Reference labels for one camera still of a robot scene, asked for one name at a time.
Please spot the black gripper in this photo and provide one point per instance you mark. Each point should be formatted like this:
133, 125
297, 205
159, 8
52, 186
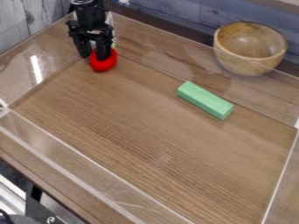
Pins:
90, 23

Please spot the red plush strawberry toy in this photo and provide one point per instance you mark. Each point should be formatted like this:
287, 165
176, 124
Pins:
102, 65

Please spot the green rectangular block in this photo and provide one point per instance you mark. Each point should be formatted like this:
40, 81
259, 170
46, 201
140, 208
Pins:
204, 100

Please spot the wooden bowl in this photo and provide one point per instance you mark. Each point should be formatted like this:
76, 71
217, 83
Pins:
248, 48

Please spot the clear acrylic tray enclosure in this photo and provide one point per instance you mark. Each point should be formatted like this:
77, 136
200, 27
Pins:
122, 151

